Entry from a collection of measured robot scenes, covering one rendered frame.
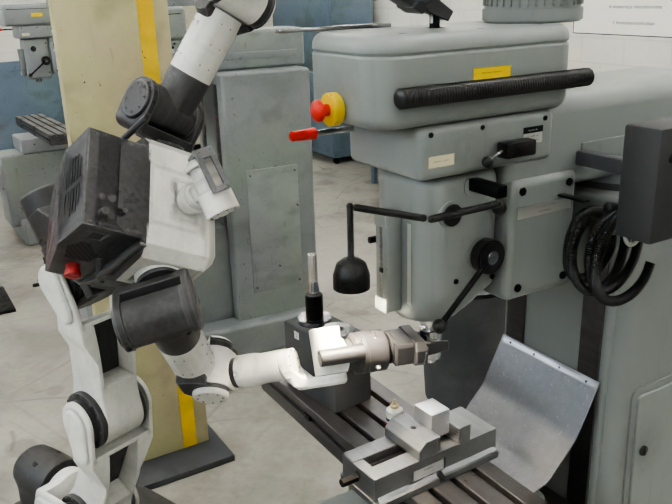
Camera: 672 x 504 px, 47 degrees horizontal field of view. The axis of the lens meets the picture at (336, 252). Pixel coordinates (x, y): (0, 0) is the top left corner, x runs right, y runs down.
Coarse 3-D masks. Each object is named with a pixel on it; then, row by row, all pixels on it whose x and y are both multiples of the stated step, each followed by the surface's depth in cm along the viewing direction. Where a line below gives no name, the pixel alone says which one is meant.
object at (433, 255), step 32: (384, 192) 155; (416, 192) 146; (448, 192) 146; (416, 224) 148; (448, 224) 147; (480, 224) 152; (416, 256) 151; (448, 256) 150; (416, 288) 153; (448, 288) 152; (480, 288) 157; (416, 320) 158
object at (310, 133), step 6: (348, 126) 153; (294, 132) 147; (300, 132) 148; (306, 132) 148; (312, 132) 149; (318, 132) 150; (324, 132) 150; (330, 132) 151; (336, 132) 152; (342, 132) 153; (294, 138) 147; (300, 138) 148; (306, 138) 148; (312, 138) 149
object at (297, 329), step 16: (288, 320) 208; (304, 320) 204; (320, 320) 204; (336, 320) 207; (288, 336) 208; (304, 336) 201; (304, 352) 203; (304, 368) 205; (352, 384) 198; (368, 384) 202; (320, 400) 202; (336, 400) 196; (352, 400) 200
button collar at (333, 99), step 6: (324, 96) 139; (330, 96) 137; (336, 96) 137; (324, 102) 139; (330, 102) 137; (336, 102) 136; (342, 102) 137; (330, 108) 138; (336, 108) 136; (342, 108) 137; (330, 114) 138; (336, 114) 137; (342, 114) 137; (324, 120) 140; (330, 120) 138; (336, 120) 137; (342, 120) 138; (330, 126) 139
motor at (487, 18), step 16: (496, 0) 152; (512, 0) 149; (528, 0) 148; (544, 0) 148; (560, 0) 148; (576, 0) 150; (496, 16) 152; (512, 16) 150; (528, 16) 148; (544, 16) 148; (560, 16) 149; (576, 16) 151
